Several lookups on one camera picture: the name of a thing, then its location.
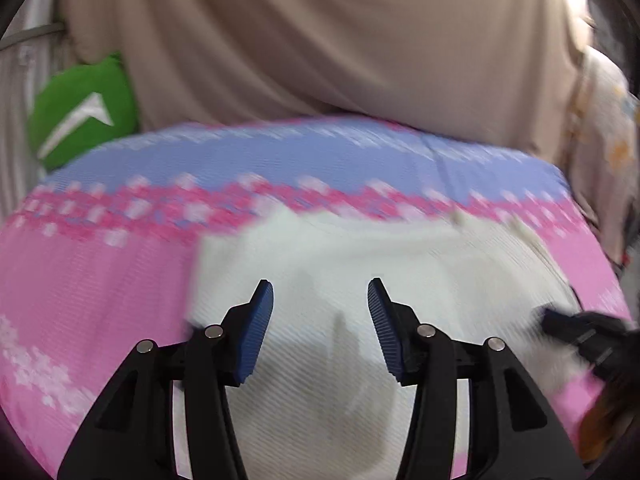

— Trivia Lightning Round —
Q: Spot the pink floral bed sheet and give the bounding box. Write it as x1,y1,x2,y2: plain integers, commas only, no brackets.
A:
0,115,633,480

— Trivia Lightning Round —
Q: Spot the pale floral cloth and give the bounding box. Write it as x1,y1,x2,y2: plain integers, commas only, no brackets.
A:
562,47,640,266

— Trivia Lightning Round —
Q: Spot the beige curtain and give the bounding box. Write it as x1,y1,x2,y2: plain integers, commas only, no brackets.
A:
62,0,593,168

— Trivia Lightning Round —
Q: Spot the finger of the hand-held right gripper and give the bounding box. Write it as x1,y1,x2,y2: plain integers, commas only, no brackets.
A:
541,307,635,382

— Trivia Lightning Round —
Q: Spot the white satin curtain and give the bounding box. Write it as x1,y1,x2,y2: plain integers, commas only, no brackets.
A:
0,0,76,221

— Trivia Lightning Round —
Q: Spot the white knit sweater red navy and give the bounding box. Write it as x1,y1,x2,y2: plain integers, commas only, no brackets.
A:
182,207,591,480

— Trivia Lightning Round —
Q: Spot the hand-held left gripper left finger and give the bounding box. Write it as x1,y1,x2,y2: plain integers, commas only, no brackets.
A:
57,279,275,480

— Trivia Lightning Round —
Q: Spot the green cushion white mark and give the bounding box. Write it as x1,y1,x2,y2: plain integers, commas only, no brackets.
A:
27,52,138,171

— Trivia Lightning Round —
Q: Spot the grey metal bar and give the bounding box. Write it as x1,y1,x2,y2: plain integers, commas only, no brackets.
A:
0,22,66,51

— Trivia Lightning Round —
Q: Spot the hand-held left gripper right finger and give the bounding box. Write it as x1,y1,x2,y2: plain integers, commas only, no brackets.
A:
367,277,586,480

